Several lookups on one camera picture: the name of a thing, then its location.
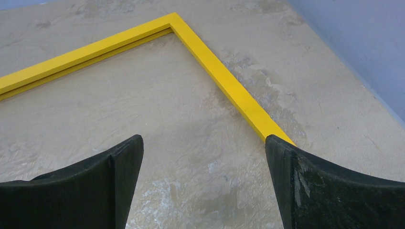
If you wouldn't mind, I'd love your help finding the yellow picture frame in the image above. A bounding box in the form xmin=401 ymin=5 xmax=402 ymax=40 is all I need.
xmin=0 ymin=12 xmax=293 ymax=144

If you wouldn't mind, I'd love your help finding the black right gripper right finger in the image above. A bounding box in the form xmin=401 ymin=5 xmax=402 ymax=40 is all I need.
xmin=265 ymin=135 xmax=405 ymax=229

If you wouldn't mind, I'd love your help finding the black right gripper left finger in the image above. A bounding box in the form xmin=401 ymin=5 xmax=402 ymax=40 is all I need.
xmin=0 ymin=135 xmax=144 ymax=229

